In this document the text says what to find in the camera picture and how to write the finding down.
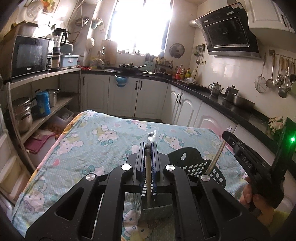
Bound Hello Kitty table cloth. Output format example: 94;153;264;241
12;110;246;240

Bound white plastic drawer unit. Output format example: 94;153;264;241
0;113;30;204

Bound black microwave oven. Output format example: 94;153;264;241
1;36;54;81

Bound dark teapot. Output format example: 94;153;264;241
225;85;239;102

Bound dark green utensil basket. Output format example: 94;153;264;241
139;143;219;240

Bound steel pot on shelf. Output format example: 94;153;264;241
47;89;60;108

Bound stacked steel pots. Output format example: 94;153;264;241
12;97;33;133

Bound blue cylindrical canister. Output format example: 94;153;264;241
36;89;51;117

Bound white upper cabinet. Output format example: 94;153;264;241
244;0;295;48

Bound steel basin on counter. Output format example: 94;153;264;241
233;94;255;109

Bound steel kettle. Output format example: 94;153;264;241
208;82;224;97

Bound black range hood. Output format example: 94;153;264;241
195;2;260;59

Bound pink lidded storage box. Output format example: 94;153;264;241
24;134;56;168

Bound person's right hand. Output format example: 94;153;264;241
239;176;274;226

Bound black frying pan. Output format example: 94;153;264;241
119;64;146;73

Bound blender on shelf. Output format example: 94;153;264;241
51;28;68;71

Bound hanging wire strainer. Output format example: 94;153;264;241
254;54;267;93

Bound red sauce bottles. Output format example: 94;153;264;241
175;64;192;80

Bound blue hanging bin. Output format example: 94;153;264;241
115;75;128;88

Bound hanging steel ladle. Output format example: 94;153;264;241
265;54;275;88

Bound small wall fan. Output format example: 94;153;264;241
169;43;185;59

